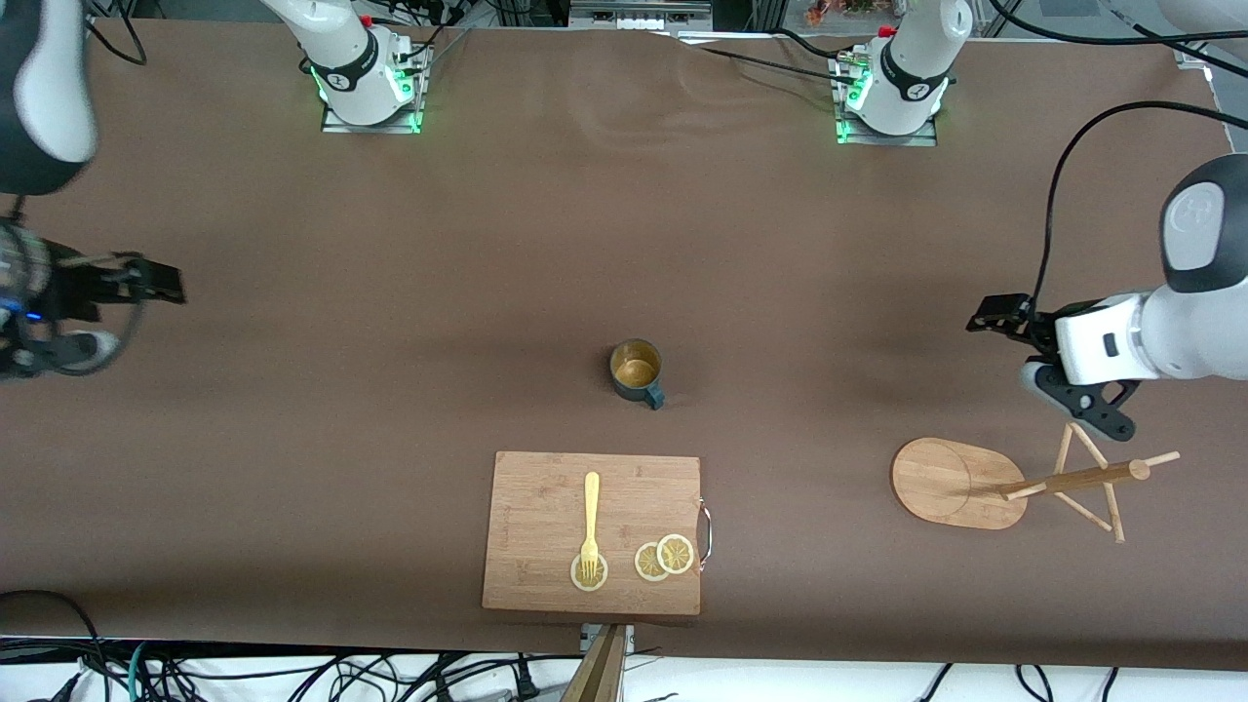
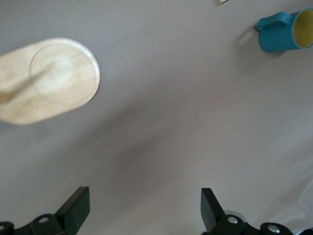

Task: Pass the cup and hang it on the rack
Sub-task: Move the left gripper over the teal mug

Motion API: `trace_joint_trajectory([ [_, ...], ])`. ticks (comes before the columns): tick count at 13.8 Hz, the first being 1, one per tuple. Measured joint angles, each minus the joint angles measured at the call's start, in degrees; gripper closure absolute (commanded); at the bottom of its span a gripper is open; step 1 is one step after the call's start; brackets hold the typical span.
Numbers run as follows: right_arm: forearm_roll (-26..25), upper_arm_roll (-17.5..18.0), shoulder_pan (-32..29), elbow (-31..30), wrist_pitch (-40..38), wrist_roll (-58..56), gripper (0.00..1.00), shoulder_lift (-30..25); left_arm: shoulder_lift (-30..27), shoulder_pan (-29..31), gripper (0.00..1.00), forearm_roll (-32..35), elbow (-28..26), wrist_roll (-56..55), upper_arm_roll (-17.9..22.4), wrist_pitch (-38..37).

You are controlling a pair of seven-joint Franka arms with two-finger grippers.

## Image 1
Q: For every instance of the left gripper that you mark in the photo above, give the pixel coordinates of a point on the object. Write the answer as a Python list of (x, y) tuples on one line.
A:
[(1033, 323)]

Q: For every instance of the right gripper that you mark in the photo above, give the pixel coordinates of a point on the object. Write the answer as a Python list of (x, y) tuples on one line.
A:
[(80, 289)]

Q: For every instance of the teal cup with yellow inside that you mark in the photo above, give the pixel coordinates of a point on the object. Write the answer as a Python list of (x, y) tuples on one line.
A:
[(634, 370)]

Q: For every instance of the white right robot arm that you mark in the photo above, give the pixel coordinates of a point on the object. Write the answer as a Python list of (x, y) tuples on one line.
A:
[(341, 58)]

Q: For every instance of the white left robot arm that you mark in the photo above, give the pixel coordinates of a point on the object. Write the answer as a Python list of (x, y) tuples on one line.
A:
[(1199, 331)]

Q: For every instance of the wooden cup rack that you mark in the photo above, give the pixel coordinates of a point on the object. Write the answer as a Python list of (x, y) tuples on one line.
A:
[(946, 483)]

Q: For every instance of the brown table cover cloth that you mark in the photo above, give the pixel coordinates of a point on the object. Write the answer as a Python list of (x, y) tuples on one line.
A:
[(292, 439)]

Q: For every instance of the lemon slice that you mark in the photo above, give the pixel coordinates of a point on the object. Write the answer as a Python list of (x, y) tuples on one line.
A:
[(676, 554), (589, 585), (645, 564)]

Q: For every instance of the yellow plastic fork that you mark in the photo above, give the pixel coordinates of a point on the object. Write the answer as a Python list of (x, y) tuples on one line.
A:
[(591, 507)]

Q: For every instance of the bamboo cutting board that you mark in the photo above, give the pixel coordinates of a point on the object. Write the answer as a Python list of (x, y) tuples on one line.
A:
[(546, 526)]

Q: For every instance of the white power strip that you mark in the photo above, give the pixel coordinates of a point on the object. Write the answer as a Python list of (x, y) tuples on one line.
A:
[(639, 18)]

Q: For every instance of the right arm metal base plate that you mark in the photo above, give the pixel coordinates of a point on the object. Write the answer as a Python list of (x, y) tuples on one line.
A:
[(370, 127)]

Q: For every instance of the aluminium frame profile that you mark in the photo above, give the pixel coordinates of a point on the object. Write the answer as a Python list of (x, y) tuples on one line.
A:
[(1191, 54)]

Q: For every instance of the small metal bracket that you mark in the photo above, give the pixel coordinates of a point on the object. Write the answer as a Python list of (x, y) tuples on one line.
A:
[(588, 636)]

